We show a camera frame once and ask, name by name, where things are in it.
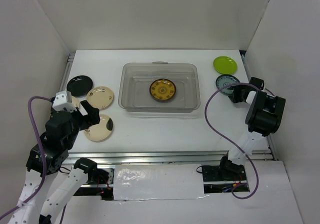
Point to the cream plate black patch front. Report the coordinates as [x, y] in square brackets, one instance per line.
[101, 131]

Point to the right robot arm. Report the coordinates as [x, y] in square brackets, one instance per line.
[263, 118]

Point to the cream plate with calligraphy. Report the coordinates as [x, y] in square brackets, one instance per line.
[100, 97]

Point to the green plate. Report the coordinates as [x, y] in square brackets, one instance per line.
[225, 65]

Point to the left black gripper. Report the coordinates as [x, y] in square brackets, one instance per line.
[93, 116]

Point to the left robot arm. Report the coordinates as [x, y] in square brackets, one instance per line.
[45, 161]

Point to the blue patterned plate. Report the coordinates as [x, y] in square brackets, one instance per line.
[225, 80]

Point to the clear plastic bin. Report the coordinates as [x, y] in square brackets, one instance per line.
[136, 79]

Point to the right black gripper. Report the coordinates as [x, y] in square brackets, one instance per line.
[235, 98]

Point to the white taped sheet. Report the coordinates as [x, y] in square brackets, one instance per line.
[157, 182]

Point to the cream plate black patch rear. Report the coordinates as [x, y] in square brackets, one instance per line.
[75, 102]

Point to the yellow patterned plate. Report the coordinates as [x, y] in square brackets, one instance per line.
[162, 90]

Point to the cream plate black patch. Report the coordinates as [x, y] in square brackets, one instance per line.
[101, 131]
[75, 102]

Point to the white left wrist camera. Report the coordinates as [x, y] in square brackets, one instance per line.
[63, 102]

